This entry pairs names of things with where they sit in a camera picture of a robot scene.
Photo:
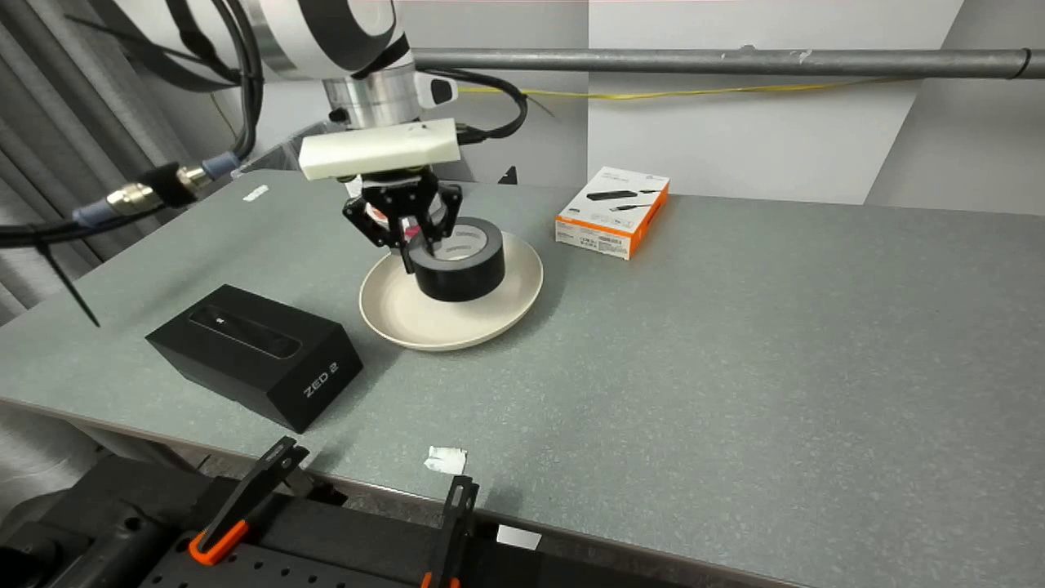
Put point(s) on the black masking tape roll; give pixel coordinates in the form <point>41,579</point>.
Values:
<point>461,265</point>

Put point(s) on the white sticker near clamp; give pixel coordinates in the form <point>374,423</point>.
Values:
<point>444,457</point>

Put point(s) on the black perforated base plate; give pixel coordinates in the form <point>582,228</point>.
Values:
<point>324,546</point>

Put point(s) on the white label on base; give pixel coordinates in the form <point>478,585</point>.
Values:
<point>518,538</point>

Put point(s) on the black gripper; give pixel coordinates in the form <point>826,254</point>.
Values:
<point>407,207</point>

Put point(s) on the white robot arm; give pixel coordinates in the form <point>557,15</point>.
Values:
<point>367,68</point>

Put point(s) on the white round plate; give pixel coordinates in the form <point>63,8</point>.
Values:
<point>404,313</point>

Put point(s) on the left orange black clamp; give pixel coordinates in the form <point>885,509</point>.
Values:
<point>233,521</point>

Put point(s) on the grey metal pipe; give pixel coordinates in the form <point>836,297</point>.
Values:
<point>847,64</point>

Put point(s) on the right orange black clamp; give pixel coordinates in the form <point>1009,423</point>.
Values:
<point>451,538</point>

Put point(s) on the black rectangular box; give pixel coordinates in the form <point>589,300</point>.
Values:
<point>270,357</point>

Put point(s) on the orange and white box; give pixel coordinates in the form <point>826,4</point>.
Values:
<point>611,214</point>

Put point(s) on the small black object at wall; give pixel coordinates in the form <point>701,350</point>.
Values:
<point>509,178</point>

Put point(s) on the orange black clamp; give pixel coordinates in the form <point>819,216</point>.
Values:
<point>451,538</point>
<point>233,521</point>

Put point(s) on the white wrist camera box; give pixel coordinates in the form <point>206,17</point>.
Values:
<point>375,147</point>

